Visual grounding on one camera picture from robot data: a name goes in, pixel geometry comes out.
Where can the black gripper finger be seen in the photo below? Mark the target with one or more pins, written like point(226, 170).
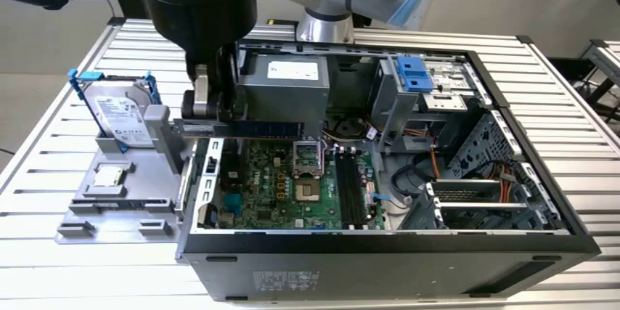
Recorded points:
point(200, 105)
point(226, 85)

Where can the dark RAM stick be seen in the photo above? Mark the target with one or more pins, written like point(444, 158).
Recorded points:
point(266, 129)
point(130, 202)

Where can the black RAM slot bank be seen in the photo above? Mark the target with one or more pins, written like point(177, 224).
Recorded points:
point(344, 186)

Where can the grey power supply unit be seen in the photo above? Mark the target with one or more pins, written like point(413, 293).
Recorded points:
point(290, 99)

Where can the small black yellow block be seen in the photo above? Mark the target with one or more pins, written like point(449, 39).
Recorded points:
point(270, 20)

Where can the hard disk in blue carrier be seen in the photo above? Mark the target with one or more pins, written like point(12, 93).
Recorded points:
point(118, 117)

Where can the grey parts rack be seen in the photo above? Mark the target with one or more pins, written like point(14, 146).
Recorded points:
point(145, 186)

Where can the green motherboard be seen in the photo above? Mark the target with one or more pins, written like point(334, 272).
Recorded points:
point(261, 194)

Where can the silver CPU chip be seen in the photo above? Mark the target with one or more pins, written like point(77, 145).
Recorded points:
point(108, 177)

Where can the teal heat sink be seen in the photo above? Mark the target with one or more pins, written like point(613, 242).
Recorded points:
point(232, 204)

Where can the thin metal locking lever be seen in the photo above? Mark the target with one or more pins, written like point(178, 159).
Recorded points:
point(321, 159)

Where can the CPU socket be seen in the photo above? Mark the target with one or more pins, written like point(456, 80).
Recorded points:
point(308, 190)

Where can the blue plastic drive latch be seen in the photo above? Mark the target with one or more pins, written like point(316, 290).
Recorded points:
point(412, 74)

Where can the black open PC case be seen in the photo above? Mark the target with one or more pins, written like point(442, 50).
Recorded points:
point(338, 263)

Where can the grey metal disk bay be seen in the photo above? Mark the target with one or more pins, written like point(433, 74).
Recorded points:
point(464, 184)

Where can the metal slat side table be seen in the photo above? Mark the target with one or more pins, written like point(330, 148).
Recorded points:
point(600, 52)

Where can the black upright post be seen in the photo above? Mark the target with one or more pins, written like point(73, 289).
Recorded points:
point(133, 8)

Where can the graphics card with metal bracket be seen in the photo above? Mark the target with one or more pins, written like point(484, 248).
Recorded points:
point(185, 190)

